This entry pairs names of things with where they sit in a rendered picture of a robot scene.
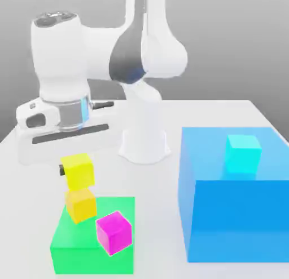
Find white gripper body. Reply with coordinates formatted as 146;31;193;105
15;123;120;166

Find small yellow cube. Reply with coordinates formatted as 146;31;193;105
60;152;95;192

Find small orange cube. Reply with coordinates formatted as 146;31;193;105
64;188;98;225

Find small magenta cube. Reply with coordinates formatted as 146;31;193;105
95;210;133;257

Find small cyan cube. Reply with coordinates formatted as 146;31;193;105
224;134;262;175

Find large green box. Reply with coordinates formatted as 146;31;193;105
49;196;136;275

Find large blue box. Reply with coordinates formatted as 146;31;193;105
177;126;289;263

